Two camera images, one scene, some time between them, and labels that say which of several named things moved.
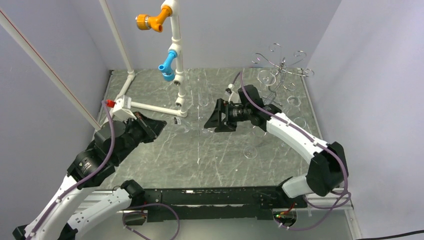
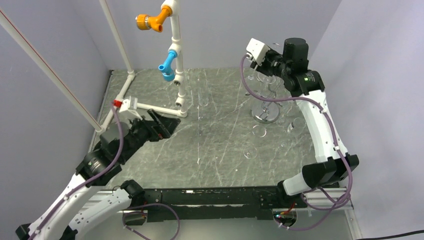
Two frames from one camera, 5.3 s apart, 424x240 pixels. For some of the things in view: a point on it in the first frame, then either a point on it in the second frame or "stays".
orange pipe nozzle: [144, 21] stays
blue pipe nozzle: [167, 72] stays
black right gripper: [215, 120] to [262, 68]
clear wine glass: [266, 77] stays
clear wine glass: [181, 125] to [253, 71]
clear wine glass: [250, 151] stays
